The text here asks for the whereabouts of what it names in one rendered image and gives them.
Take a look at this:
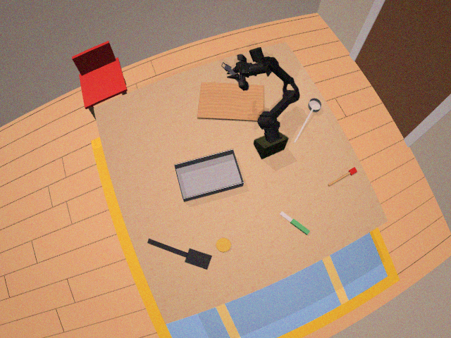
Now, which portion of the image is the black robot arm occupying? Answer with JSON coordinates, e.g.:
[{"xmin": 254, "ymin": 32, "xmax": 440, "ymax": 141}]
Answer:
[{"xmin": 236, "ymin": 47, "xmax": 300, "ymax": 144}]

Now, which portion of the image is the dark grey spatula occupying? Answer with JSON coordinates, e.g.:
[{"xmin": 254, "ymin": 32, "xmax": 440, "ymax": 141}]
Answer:
[{"xmin": 147, "ymin": 239, "xmax": 212, "ymax": 270}]

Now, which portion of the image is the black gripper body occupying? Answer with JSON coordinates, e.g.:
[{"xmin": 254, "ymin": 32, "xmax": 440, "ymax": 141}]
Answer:
[{"xmin": 237, "ymin": 54, "xmax": 257, "ymax": 90}]

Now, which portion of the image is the wooden board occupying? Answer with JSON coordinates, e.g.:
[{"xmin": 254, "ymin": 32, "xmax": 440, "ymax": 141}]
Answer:
[{"xmin": 197, "ymin": 82, "xmax": 264, "ymax": 122}]

